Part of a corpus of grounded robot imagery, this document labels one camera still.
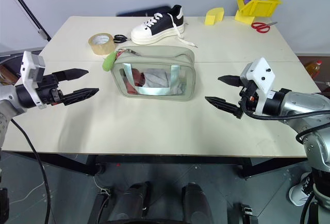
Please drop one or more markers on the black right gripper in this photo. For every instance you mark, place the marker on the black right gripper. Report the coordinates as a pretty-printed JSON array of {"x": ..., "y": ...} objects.
[{"x": 248, "y": 97}]

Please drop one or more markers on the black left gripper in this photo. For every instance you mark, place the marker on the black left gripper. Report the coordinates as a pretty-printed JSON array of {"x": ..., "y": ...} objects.
[{"x": 49, "y": 89}]

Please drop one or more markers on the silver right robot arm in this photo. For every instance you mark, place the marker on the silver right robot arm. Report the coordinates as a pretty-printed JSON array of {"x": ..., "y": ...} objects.
[{"x": 304, "y": 102}]

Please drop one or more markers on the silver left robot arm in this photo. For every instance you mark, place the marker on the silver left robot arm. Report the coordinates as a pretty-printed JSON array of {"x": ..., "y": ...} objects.
[{"x": 7, "y": 98}]

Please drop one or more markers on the green tag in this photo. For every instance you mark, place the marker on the green tag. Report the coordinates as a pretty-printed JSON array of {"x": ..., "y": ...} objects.
[{"x": 108, "y": 62}]

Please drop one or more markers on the clear green toiletry bag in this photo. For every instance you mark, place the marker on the clear green toiletry bag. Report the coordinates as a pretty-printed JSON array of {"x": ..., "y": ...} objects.
[{"x": 159, "y": 53}]

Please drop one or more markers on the clear packing tape roll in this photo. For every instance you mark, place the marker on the clear packing tape roll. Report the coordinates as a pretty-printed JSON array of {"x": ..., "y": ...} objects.
[{"x": 101, "y": 48}]

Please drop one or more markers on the grey folded cloth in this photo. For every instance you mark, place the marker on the grey folded cloth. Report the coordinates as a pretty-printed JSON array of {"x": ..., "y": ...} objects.
[{"x": 156, "y": 79}]

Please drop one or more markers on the yellow foam wedge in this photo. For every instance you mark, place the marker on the yellow foam wedge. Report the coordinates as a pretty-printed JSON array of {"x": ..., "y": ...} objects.
[{"x": 212, "y": 17}]

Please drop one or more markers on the orange liquid bottle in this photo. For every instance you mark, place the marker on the orange liquid bottle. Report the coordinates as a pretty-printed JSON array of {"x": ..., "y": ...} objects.
[{"x": 313, "y": 69}]

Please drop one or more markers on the black tripod leg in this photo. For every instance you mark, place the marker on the black tripod leg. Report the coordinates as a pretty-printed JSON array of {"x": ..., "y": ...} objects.
[{"x": 28, "y": 11}]

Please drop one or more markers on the yellow plastic bin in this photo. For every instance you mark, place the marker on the yellow plastic bin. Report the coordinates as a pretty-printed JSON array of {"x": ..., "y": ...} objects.
[{"x": 260, "y": 8}]

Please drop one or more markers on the purple item in bin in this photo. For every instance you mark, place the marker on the purple item in bin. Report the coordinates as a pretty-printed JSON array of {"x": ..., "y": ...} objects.
[{"x": 247, "y": 1}]

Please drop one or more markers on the black and white sneaker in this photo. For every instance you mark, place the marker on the black and white sneaker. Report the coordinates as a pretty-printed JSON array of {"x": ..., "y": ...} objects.
[{"x": 157, "y": 29}]

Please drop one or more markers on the white shoe on floor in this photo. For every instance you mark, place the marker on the white shoe on floor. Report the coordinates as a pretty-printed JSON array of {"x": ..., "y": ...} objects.
[{"x": 300, "y": 190}]

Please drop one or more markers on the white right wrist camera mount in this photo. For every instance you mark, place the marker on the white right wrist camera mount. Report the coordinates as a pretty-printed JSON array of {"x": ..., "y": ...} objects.
[{"x": 260, "y": 71}]

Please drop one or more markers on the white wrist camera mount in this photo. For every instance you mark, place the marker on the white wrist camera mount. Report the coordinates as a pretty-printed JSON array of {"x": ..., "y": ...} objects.
[
  {"x": 260, "y": 71},
  {"x": 31, "y": 65}
]

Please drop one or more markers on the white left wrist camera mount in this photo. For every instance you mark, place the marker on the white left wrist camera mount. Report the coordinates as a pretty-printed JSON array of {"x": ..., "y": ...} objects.
[{"x": 31, "y": 65}]

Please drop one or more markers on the black table frame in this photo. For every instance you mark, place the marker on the black table frame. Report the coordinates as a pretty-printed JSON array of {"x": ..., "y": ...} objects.
[{"x": 154, "y": 159}]

